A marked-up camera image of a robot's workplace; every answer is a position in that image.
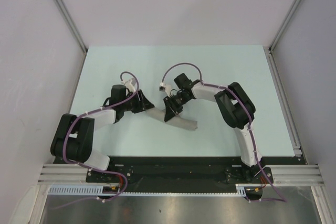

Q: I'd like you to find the purple cable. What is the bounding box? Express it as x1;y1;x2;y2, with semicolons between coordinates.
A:
51;71;140;210
160;62;288;203

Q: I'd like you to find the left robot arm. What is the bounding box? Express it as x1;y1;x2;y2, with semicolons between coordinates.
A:
50;84;154;182

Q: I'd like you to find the front aluminium rail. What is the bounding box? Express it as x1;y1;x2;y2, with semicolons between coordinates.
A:
38;164;87;185

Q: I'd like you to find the light blue cable duct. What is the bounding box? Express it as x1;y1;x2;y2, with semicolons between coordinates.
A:
48;185;246;197

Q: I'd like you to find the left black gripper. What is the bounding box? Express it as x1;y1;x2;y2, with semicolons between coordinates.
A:
121;89;154;114

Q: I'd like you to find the right aluminium frame post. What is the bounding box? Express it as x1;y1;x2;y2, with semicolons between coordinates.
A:
268;0;303;53

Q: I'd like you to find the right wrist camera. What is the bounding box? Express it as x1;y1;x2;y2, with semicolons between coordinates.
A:
159;82;173;95

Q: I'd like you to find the grey cloth napkin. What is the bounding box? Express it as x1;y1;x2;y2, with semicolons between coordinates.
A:
146;108;198;131

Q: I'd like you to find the right side aluminium rail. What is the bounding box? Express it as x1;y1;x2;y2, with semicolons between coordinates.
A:
264;47;304;157

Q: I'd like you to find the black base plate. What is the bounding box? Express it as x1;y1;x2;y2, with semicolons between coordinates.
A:
54;155;274;194

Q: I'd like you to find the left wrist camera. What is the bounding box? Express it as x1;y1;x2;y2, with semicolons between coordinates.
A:
121;78;137;92

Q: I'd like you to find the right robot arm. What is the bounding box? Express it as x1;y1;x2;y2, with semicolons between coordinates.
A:
160;73;263;183

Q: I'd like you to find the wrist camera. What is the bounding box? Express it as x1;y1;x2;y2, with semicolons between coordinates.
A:
159;82;173;95
121;78;137;92

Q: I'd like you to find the aluminium rail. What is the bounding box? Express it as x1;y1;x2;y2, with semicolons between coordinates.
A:
264;47;304;157
38;164;87;185

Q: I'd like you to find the left aluminium frame post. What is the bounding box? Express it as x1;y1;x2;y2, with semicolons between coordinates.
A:
53;0;88;55

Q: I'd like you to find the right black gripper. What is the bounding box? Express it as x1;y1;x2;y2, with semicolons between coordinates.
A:
163;92;191;122

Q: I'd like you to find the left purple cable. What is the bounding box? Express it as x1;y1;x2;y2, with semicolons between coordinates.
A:
51;71;140;210

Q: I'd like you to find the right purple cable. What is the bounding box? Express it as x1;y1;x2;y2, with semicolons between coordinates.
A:
160;62;288;203

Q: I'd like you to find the aluminium frame post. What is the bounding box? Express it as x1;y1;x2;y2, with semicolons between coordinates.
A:
268;0;303;53
53;0;88;55

